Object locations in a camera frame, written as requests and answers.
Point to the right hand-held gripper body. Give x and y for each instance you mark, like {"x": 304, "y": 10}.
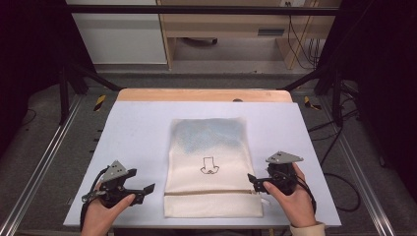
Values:
{"x": 282, "y": 173}

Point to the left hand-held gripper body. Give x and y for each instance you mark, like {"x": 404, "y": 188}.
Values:
{"x": 113, "y": 183}

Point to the cream mesh laundry bag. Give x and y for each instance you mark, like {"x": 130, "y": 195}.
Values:
{"x": 209, "y": 183}

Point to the person's right hand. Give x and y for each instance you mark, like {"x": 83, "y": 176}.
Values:
{"x": 291, "y": 206}

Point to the person's left hand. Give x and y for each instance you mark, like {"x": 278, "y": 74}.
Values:
{"x": 101, "y": 216}

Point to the yellow black tape strip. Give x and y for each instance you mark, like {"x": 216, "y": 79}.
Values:
{"x": 100, "y": 102}
{"x": 309, "y": 103}

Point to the black metal stand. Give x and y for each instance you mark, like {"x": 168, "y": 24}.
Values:
{"x": 336, "y": 95}
{"x": 65, "y": 95}

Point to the dark curtain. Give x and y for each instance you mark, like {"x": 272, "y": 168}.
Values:
{"x": 383, "y": 82}
{"x": 29, "y": 59}

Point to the white cabinet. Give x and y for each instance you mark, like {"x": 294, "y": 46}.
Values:
{"x": 121, "y": 36}

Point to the light wooden desk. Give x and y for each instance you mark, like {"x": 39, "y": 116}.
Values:
{"x": 226, "y": 24}

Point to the aluminium floor rail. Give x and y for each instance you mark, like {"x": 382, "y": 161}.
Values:
{"x": 39, "y": 164}
{"x": 360, "y": 170}

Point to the black horizontal frame bar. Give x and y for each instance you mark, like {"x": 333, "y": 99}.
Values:
{"x": 196, "y": 10}

